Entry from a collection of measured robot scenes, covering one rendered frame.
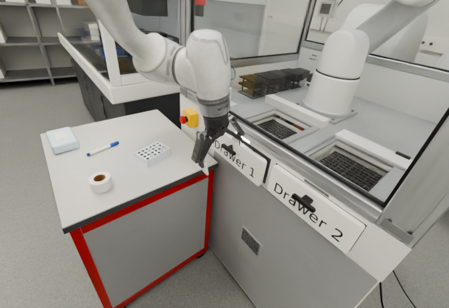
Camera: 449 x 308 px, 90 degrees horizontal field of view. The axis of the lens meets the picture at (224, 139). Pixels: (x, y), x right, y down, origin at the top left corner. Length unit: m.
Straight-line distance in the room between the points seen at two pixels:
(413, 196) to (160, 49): 0.64
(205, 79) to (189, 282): 1.21
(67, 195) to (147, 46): 0.59
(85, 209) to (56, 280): 0.87
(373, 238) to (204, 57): 0.59
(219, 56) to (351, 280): 0.71
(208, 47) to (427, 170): 0.50
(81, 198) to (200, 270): 0.88
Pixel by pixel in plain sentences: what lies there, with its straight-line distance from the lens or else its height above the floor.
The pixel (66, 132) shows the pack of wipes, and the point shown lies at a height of 0.80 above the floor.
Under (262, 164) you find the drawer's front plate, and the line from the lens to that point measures 0.76.
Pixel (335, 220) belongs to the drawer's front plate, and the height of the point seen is 0.90.
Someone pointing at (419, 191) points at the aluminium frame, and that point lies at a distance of 0.60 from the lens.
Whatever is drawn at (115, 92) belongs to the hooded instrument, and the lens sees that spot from 1.42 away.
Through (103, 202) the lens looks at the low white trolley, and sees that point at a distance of 0.88.
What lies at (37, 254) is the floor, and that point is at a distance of 1.85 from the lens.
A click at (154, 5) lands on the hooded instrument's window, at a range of 1.43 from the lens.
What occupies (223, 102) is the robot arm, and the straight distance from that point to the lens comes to 0.59.
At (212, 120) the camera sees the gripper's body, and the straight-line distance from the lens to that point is 0.62.
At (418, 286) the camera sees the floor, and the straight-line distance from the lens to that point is 2.01.
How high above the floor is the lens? 1.37
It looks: 32 degrees down
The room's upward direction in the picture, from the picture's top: 6 degrees clockwise
